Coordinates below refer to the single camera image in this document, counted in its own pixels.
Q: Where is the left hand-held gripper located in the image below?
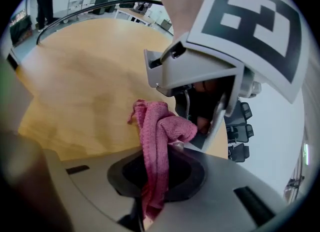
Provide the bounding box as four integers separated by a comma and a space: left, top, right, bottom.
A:
143, 0, 311, 153

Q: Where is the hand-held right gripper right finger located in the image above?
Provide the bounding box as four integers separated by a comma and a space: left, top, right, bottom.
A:
153, 147, 300, 232

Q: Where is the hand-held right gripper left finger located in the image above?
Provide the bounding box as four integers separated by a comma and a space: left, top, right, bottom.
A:
43, 148, 147, 232

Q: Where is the pink cloth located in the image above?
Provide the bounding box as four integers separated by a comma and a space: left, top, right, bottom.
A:
127, 98, 198, 220

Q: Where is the person's left forearm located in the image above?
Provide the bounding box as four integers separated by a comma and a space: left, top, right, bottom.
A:
147, 0, 214, 44

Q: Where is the black office chair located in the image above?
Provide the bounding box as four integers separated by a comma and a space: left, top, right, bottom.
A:
234, 100, 253, 123
225, 123, 255, 144
227, 142, 250, 163

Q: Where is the black speaker box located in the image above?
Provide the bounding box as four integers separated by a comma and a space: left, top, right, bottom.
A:
94, 0, 112, 16

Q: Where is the metal trolley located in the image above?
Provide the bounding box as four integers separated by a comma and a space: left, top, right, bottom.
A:
66, 0, 88, 23

